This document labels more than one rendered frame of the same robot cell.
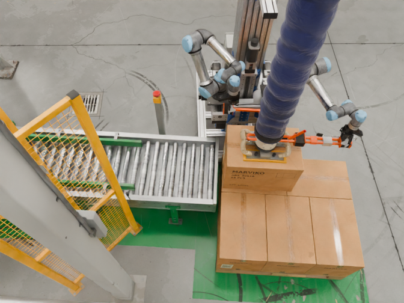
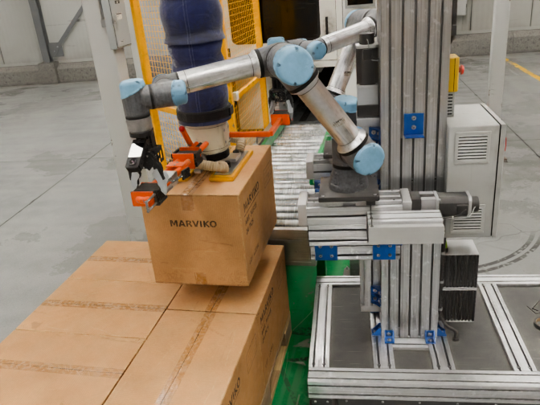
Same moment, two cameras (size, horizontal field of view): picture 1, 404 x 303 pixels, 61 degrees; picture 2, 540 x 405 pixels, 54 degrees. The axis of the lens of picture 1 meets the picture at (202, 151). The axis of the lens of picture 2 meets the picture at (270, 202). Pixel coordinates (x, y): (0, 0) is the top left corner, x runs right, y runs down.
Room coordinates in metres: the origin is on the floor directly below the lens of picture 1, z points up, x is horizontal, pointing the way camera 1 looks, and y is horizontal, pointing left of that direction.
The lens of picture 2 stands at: (2.18, -2.55, 1.81)
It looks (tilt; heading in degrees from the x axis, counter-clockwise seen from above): 23 degrees down; 103
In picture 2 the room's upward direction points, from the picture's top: 5 degrees counter-clockwise
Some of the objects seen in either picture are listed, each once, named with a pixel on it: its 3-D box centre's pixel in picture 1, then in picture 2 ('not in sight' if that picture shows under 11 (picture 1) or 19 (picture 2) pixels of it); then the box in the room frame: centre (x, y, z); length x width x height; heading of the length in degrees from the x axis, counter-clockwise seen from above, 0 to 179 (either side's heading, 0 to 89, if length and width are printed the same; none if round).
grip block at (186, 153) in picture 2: (299, 139); (186, 157); (1.45, -0.75, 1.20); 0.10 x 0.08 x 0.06; 179
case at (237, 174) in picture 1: (260, 159); (216, 209); (1.45, -0.50, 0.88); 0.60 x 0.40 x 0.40; 90
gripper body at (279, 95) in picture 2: (233, 97); (278, 87); (1.72, -0.23, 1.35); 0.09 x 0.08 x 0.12; 89
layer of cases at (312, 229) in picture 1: (282, 213); (152, 345); (1.17, -0.79, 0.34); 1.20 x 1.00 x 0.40; 89
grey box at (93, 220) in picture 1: (82, 223); (116, 22); (0.58, 0.62, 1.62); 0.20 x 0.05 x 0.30; 89
